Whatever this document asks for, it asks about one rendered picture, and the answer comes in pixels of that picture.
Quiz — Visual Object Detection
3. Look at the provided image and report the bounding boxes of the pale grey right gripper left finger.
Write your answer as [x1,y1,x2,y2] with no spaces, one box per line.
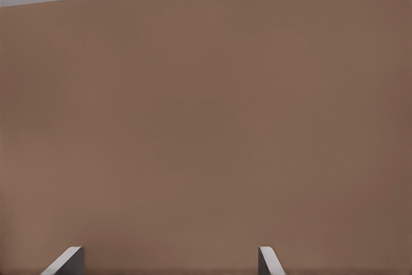
[40,246,85,275]

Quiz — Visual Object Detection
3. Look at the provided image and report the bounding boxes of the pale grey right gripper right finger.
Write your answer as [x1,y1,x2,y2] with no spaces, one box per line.
[257,245,287,275]

